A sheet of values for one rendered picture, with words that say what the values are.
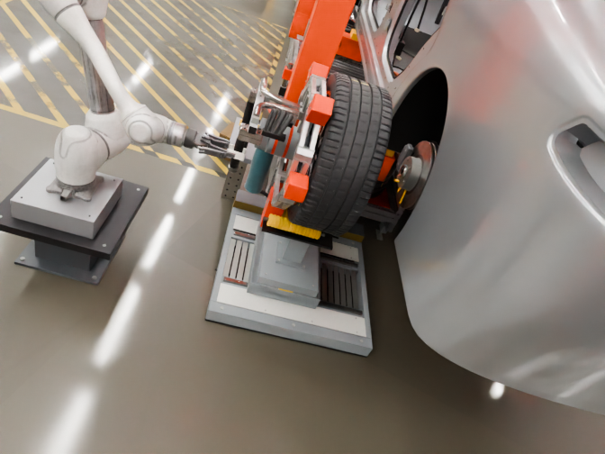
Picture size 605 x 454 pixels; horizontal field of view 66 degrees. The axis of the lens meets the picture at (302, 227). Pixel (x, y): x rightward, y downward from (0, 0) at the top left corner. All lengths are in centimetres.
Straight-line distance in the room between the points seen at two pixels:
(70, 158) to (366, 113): 118
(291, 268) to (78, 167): 106
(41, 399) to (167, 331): 54
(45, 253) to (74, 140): 61
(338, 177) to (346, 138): 14
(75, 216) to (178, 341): 69
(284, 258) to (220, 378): 65
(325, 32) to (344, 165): 82
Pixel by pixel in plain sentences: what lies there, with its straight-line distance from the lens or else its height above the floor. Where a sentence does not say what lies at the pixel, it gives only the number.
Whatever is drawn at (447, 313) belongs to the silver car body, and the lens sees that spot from 145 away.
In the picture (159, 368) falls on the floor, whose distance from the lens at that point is 211.
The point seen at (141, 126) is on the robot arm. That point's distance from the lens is 164.
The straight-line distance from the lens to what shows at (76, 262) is 238.
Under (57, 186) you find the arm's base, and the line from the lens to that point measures 221.
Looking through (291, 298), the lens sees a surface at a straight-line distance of 233.
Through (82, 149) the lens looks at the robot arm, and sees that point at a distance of 207.
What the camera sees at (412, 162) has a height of 92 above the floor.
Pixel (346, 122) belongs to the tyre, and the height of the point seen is 110.
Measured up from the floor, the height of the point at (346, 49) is 59.
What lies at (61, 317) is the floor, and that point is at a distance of 225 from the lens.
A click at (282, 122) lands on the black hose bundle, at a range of 175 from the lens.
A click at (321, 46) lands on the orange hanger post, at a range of 235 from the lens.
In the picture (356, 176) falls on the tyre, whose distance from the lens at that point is 172.
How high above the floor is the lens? 180
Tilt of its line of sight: 37 degrees down
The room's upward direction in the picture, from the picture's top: 24 degrees clockwise
